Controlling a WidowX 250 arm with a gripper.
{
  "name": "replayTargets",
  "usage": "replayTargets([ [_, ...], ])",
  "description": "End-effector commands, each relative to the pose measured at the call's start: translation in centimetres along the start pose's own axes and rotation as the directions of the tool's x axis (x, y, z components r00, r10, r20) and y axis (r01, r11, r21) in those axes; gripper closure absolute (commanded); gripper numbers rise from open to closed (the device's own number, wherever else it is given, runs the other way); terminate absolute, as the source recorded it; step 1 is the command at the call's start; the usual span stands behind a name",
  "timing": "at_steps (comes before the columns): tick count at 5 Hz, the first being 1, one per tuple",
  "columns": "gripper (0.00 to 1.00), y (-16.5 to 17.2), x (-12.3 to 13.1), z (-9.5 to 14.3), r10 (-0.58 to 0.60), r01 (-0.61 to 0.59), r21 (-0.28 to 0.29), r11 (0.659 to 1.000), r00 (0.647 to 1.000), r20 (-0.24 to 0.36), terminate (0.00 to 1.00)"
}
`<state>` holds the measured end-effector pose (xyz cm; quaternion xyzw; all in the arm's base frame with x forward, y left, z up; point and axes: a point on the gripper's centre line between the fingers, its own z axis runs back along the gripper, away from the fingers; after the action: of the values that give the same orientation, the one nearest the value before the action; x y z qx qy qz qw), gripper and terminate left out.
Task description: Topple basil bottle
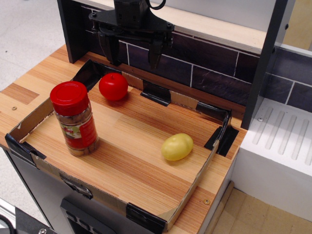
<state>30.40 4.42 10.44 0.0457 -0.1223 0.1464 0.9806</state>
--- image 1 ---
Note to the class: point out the white toy sink drainboard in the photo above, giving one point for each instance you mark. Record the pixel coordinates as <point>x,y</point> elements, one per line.
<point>274,162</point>

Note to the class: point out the basil bottle with red lid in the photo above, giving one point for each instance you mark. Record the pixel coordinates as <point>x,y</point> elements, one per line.
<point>74,113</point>

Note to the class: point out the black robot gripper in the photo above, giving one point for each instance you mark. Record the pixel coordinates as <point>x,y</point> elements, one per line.
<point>134,20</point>

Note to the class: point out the red toy tomato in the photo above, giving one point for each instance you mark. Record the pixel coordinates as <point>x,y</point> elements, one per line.
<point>113,86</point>

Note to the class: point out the yellow toy potato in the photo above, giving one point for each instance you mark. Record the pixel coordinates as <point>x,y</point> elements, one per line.
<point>177,147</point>

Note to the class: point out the cardboard fence with black tape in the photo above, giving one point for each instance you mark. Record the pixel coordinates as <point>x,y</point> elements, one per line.
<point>127,172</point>

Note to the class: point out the black oven control panel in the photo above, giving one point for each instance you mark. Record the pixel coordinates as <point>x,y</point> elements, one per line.
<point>91,218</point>

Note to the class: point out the dark grey shelf frame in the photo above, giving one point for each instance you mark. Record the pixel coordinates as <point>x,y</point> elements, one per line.
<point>221,65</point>

